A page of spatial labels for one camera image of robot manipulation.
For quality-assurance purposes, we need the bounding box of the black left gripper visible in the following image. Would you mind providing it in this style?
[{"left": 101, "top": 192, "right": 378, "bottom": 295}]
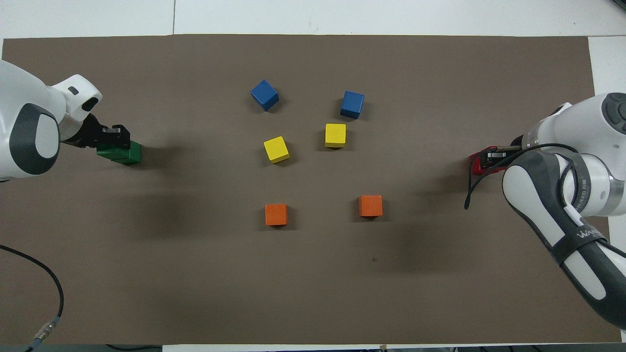
[{"left": 63, "top": 113, "right": 132, "bottom": 149}]

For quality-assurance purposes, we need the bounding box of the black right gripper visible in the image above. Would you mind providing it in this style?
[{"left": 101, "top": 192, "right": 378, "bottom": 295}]
[{"left": 480, "top": 139, "right": 526, "bottom": 169}]

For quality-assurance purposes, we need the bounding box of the orange wooden block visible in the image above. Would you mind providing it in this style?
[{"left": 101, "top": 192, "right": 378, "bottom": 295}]
[
  {"left": 358, "top": 195, "right": 383, "bottom": 218},
  {"left": 265, "top": 204, "right": 288, "bottom": 226}
]

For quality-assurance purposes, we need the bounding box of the blue wooden block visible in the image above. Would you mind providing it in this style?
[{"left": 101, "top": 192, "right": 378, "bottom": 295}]
[
  {"left": 340, "top": 90, "right": 365, "bottom": 119},
  {"left": 250, "top": 80, "right": 280, "bottom": 111}
]

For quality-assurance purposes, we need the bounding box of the yellow wooden block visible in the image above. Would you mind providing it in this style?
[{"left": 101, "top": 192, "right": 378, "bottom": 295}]
[
  {"left": 325, "top": 123, "right": 347, "bottom": 148},
  {"left": 264, "top": 136, "right": 290, "bottom": 164}
]

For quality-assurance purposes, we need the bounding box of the brown table mat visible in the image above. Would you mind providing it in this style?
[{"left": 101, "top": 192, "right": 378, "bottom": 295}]
[{"left": 0, "top": 34, "right": 622, "bottom": 345}]

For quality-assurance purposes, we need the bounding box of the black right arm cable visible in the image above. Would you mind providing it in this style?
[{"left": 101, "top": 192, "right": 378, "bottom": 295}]
[{"left": 465, "top": 143, "right": 580, "bottom": 211}]

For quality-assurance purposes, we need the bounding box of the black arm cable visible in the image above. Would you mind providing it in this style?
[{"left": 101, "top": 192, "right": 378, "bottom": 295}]
[
  {"left": 0, "top": 244, "right": 65, "bottom": 352},
  {"left": 465, "top": 143, "right": 580, "bottom": 211}
]

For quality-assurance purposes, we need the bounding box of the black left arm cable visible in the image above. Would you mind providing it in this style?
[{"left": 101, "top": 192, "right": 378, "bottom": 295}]
[{"left": 0, "top": 244, "right": 65, "bottom": 352}]

